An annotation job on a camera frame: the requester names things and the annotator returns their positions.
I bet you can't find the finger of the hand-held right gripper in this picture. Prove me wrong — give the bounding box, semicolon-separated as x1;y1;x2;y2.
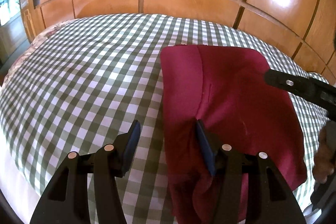
264;69;336;118

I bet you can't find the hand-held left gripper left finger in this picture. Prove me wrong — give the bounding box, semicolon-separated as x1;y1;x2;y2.
29;120;141;224

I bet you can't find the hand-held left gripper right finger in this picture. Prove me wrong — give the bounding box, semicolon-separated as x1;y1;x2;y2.
196;119;307;224

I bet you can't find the dark red garment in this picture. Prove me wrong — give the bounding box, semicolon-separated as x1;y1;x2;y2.
160;44;308;224

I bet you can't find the person's right hand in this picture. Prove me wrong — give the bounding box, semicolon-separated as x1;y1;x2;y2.
314;121;336;184

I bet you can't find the green white checked bedsheet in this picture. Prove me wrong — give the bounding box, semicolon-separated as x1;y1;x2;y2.
0;13;332;224

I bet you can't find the white bed mattress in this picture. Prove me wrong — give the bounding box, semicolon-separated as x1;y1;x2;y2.
5;153;42;217

